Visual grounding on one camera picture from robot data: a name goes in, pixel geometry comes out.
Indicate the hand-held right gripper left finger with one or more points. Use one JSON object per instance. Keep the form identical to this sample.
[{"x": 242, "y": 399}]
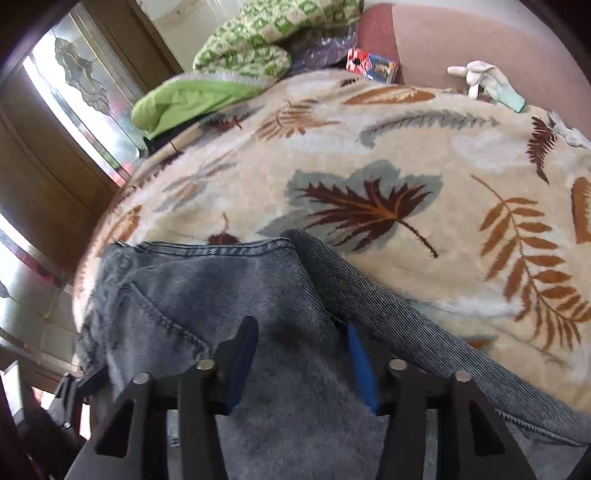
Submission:
[{"x": 242, "y": 364}]

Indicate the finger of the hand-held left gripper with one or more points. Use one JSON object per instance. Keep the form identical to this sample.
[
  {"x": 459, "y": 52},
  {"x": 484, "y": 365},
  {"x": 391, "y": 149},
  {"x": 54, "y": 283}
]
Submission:
[{"x": 69, "y": 401}]

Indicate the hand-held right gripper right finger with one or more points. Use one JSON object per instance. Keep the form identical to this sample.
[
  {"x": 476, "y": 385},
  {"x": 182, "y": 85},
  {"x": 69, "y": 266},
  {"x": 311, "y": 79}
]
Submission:
[{"x": 362, "y": 364}]

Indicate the grey denim pants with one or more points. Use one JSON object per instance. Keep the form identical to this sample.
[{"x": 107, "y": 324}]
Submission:
[{"x": 295, "y": 295}]

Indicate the beige leaf-print blanket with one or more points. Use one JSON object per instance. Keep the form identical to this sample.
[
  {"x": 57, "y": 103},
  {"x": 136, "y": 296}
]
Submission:
[{"x": 415, "y": 152}]

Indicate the light green cloth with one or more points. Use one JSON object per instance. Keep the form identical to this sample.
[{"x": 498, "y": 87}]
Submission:
[{"x": 184, "y": 101}]

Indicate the red and blue box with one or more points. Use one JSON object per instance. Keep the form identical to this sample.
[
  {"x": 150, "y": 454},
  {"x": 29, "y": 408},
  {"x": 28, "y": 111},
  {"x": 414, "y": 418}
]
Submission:
[{"x": 374, "y": 64}]

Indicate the grey-white glove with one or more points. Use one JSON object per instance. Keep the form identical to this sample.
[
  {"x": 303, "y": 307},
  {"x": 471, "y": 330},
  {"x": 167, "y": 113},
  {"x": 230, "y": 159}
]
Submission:
[{"x": 572, "y": 134}]

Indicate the white glove with green cuff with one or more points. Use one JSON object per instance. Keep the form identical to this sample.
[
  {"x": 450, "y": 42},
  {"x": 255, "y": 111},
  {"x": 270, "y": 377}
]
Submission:
[{"x": 485, "y": 76}]

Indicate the purple plastic bag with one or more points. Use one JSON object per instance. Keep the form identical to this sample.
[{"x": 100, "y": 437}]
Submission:
[{"x": 323, "y": 50}]

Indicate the green checked quilt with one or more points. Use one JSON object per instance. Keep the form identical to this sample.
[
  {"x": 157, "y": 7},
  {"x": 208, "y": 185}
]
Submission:
[{"x": 249, "y": 41}]

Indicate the wooden door with patterned glass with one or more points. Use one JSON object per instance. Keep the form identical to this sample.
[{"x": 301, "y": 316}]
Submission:
[{"x": 83, "y": 78}]

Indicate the pink sofa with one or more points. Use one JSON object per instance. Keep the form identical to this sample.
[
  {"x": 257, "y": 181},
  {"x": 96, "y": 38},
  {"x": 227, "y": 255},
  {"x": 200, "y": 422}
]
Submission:
[{"x": 461, "y": 37}]

